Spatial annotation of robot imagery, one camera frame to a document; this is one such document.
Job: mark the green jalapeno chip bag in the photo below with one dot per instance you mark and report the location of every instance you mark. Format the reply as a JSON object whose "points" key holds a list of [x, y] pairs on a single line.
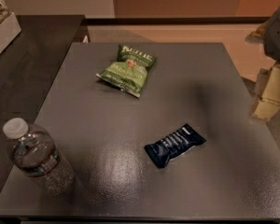
{"points": [[129, 72]]}

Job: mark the clear plastic water bottle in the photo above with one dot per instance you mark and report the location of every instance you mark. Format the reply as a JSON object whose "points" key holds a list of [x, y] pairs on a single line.
{"points": [[33, 151]]}

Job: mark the dark side table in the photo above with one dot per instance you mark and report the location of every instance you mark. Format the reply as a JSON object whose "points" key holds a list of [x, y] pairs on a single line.
{"points": [[28, 67]]}

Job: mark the dark blue rxbar wrapper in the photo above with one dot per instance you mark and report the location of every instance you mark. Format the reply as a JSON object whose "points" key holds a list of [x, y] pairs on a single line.
{"points": [[173, 145]]}

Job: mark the grey robot base part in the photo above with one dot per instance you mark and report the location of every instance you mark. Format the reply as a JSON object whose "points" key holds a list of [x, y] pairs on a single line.
{"points": [[268, 34]]}

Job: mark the white box at left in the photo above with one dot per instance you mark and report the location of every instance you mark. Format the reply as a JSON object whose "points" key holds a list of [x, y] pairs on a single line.
{"points": [[9, 30]]}

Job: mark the cardboard box at right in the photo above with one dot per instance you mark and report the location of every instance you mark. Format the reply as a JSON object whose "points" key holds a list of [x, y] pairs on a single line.
{"points": [[267, 93]]}

